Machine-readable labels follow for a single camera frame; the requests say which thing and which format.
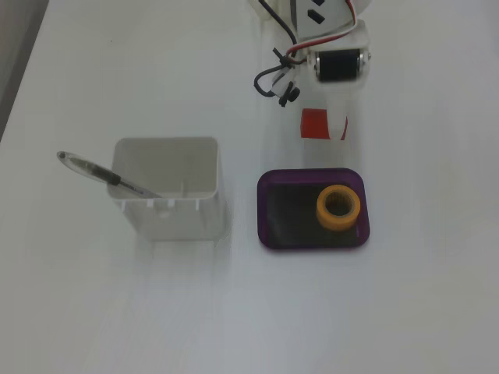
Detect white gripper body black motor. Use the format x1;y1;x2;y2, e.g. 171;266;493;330
307;21;372;93

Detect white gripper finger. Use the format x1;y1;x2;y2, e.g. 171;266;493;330
321;88;352;140

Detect white plastic pen holder box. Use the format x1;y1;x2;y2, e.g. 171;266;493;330
108;136;227;242

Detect black zip tie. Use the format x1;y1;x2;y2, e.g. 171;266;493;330
279;86;301;107

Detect yellow masking tape roll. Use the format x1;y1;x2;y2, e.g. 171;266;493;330
315;185;363;231

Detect purple square tray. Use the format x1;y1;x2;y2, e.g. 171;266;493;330
256;167;371;252

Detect black pen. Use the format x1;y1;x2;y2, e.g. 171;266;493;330
56;150;163;199

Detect red white black servo cable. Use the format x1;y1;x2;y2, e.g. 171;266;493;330
285;0;359;59

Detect white cable connector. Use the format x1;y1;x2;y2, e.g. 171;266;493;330
271;69;298;99

